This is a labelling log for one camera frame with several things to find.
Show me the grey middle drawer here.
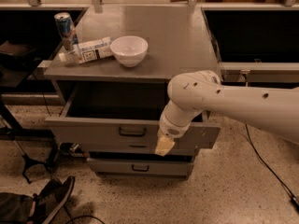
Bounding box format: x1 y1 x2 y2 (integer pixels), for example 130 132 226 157
80 144 199 156

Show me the grey sneaker shoe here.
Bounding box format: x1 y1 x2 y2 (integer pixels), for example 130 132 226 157
30 176 75 224

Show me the grey top drawer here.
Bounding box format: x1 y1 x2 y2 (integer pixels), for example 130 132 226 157
45 84 221 151

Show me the blue drink can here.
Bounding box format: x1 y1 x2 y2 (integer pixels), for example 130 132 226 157
54 12 78 51

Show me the white bowl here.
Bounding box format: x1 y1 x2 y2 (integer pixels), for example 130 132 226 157
110 35 149 67

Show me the grey drawer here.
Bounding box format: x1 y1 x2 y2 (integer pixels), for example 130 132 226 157
80 144 199 156
87 158 193 176
45 84 221 151

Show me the black drawer handle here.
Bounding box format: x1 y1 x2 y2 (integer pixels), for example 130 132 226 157
118 127 147 137

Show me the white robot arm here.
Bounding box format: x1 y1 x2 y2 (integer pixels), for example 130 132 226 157
155 70 299 156

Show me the white milk carton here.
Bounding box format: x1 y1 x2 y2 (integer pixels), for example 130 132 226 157
59 36 114 63

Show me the black stand at left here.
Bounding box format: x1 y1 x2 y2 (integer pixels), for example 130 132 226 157
0 40 60 185

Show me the grey bottom drawer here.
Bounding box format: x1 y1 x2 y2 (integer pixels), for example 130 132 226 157
87 158 193 176

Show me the dark trouser leg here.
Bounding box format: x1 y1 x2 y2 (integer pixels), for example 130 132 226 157
0 192 34 224

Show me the grey drawer cabinet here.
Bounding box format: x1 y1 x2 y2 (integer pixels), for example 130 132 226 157
43 5 222 156

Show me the black floor cable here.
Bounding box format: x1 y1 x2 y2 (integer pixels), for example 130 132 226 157
244 123 299 207

